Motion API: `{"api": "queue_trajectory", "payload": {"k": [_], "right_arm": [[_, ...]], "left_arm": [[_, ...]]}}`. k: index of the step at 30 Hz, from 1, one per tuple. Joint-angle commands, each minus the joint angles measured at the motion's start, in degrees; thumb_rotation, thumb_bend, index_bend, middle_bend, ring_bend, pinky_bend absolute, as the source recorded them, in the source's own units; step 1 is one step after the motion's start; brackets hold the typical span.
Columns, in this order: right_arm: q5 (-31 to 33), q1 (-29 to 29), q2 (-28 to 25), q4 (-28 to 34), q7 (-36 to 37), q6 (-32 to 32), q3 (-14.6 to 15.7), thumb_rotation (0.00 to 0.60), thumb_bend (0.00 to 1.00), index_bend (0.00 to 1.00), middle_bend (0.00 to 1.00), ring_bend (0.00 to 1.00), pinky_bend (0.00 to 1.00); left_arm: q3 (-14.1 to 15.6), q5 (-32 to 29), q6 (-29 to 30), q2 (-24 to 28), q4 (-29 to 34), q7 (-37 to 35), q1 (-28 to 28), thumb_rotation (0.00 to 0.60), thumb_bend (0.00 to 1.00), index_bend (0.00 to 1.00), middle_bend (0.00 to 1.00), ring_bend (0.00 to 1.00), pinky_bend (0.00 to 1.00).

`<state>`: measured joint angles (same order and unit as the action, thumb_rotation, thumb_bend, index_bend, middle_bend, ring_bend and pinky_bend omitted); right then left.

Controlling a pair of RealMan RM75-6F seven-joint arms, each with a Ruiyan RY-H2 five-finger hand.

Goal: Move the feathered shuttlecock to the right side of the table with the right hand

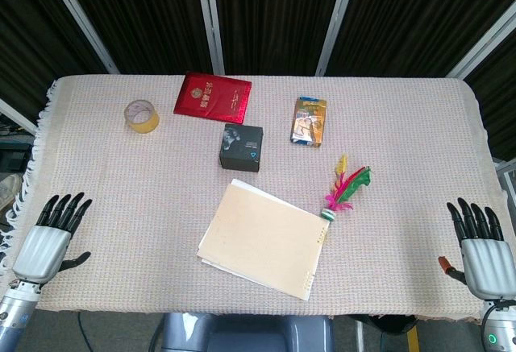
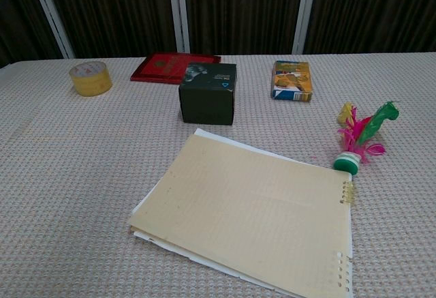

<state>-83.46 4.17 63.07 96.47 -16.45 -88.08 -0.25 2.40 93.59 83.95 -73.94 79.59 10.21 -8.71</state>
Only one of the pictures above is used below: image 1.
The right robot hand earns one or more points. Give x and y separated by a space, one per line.
483 263

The beige woven tablecloth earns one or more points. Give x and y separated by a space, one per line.
161 207

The yellow tape roll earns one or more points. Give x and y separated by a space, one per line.
142 116

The orange blue packet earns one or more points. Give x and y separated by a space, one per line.
309 122

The black cardboard box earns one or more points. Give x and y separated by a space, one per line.
241 146

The red certificate booklet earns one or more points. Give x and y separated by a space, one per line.
213 97

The cream paper folder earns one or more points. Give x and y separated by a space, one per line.
262 237

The colourful feather shuttlecock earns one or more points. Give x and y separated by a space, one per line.
342 195

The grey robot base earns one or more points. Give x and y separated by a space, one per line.
246 334

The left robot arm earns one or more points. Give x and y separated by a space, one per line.
14 311

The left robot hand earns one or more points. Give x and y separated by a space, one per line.
40 247

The black folding screen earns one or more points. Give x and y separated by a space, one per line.
274 13

